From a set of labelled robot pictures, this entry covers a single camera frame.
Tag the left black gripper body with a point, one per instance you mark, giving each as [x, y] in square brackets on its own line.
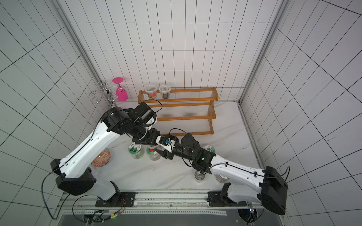
[141, 135]

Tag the small clear seed container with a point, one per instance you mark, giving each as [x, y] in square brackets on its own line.
[165, 91]
[151, 91]
[199, 176]
[156, 148]

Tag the orange wooden three-tier shelf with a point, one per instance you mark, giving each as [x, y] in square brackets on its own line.
[185, 105]

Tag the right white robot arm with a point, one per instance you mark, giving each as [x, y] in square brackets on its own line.
[244, 184]

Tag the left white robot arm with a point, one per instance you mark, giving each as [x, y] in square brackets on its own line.
[73, 173]

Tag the jar with strawberry lid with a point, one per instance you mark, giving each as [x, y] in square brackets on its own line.
[152, 154]

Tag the pink plastic wine glass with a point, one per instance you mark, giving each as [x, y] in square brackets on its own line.
[121, 92]

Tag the jar with green tree lid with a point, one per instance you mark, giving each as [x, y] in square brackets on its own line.
[136, 150]

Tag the chrome glass holder stand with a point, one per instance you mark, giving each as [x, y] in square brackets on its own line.
[103, 91]

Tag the jar with pink flower lid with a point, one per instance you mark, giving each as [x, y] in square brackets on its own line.
[221, 179]

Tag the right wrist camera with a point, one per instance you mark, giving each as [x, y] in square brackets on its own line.
[167, 143]

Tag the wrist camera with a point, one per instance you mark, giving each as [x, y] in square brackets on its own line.
[167, 143]
[150, 123]

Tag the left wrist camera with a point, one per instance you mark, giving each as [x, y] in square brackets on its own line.
[150, 123]

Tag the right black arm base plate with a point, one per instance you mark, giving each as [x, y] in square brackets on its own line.
[217, 199]

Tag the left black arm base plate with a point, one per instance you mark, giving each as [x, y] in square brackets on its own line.
[122, 199]

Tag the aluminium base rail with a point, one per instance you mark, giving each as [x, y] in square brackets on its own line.
[163, 208]

